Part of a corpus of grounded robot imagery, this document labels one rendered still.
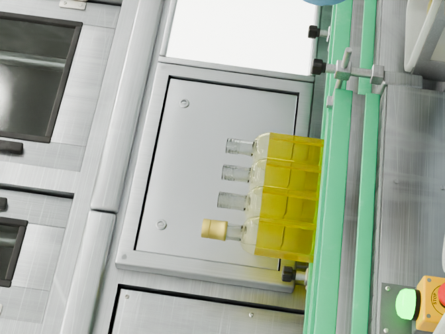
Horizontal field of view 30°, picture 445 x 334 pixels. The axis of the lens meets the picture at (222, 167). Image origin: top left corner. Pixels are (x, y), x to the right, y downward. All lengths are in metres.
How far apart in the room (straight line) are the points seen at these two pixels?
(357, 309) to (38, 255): 0.66
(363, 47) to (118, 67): 0.53
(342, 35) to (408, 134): 0.32
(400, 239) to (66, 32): 0.95
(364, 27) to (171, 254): 0.58
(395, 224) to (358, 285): 0.12
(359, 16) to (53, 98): 0.67
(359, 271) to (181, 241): 0.42
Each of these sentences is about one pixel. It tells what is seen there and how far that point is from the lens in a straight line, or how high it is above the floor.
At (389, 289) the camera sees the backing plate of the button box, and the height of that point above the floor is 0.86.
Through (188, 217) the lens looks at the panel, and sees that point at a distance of 1.62.
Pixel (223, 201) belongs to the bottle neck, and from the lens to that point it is 1.48.
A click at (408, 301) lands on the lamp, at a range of 1.23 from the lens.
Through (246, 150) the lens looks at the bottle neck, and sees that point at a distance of 1.54.
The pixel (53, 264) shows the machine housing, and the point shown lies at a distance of 1.64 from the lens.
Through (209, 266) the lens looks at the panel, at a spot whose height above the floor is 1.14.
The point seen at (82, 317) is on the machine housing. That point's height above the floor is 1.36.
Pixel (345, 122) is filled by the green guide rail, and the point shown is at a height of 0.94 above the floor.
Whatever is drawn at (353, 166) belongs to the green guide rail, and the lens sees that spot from 1.40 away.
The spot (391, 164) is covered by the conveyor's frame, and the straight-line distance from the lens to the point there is 1.39.
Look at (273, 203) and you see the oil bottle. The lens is 1.46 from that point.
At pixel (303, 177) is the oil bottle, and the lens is 1.50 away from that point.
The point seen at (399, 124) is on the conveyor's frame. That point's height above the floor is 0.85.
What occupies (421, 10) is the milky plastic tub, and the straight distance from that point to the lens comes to 1.63.
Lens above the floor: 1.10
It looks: 2 degrees up
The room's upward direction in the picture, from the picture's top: 82 degrees counter-clockwise
